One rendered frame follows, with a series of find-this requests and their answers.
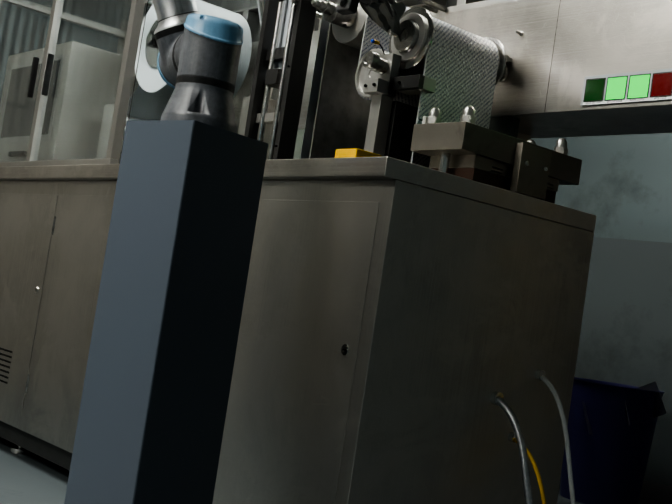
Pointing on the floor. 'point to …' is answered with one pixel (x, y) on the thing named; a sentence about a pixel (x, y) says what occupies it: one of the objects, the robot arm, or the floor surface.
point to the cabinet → (329, 340)
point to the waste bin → (610, 440)
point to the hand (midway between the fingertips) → (392, 31)
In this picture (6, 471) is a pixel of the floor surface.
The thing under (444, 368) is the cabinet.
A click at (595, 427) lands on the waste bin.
